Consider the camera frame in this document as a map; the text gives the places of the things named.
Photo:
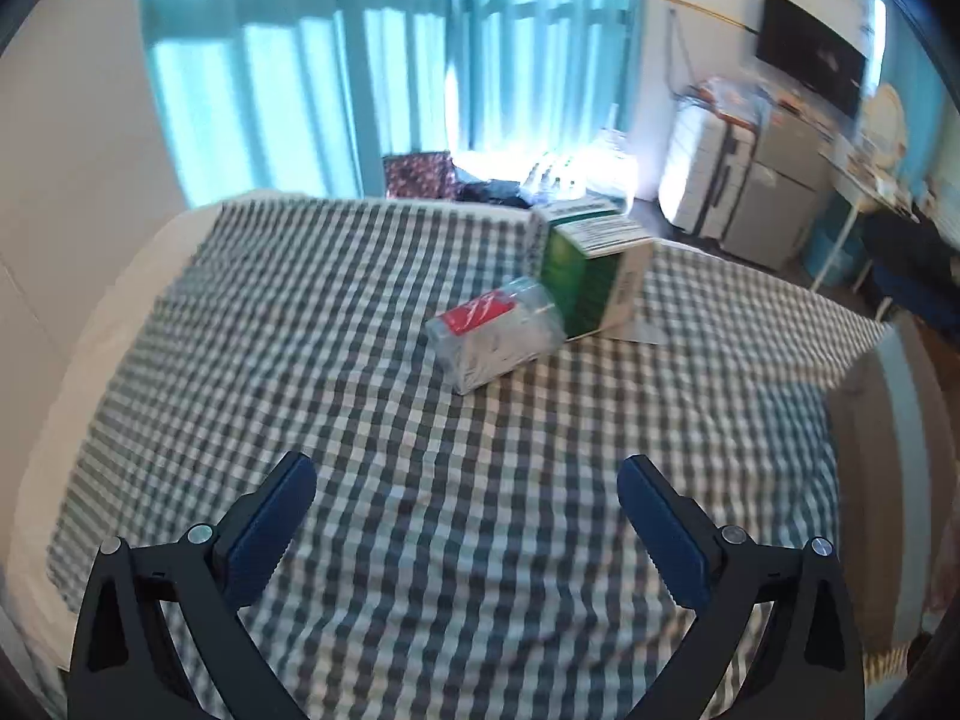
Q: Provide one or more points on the white suitcase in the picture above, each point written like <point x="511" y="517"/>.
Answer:
<point x="705" y="172"/>

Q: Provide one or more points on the green and white carton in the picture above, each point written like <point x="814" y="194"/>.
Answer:
<point x="592" y="277"/>

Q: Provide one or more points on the white oval mirror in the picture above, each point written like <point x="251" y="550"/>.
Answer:
<point x="885" y="124"/>

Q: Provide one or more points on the dark patterned bag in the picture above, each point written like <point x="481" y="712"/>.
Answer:
<point x="416" y="176"/>

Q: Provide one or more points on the white vanity desk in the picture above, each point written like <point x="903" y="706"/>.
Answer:
<point x="862" y="187"/>

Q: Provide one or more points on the blue plastic bin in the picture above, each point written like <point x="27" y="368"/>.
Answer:
<point x="825" y="251"/>

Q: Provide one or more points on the narrow teal curtain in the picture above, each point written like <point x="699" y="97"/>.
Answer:
<point x="907" y="52"/>

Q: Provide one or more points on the black chair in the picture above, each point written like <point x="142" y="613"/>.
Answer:
<point x="915" y="270"/>

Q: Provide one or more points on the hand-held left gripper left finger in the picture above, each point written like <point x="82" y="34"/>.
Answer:
<point x="270" y="532"/>

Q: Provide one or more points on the grey mini fridge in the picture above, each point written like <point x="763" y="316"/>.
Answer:
<point x="780" y="195"/>

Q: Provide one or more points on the black wall television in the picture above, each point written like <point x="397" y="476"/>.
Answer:
<point x="810" y="52"/>

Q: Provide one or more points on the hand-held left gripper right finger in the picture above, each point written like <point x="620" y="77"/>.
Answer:
<point x="664" y="540"/>

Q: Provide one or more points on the pack of water bottles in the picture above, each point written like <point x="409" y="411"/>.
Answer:
<point x="555" y="176"/>

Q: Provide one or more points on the white paper sheet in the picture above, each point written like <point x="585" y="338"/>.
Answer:
<point x="637" y="331"/>

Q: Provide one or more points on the teal window curtain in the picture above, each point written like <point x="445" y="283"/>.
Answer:
<point x="337" y="67"/>

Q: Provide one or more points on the checkered bed sheet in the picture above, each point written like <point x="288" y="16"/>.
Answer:
<point x="375" y="360"/>

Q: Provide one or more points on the pile of dark clothes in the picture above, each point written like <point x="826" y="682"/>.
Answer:
<point x="495" y="193"/>

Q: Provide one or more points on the clutter on fridge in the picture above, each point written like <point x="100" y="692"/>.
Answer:
<point x="742" y="97"/>

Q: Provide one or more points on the white mattress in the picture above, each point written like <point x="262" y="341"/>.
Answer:
<point x="97" y="345"/>

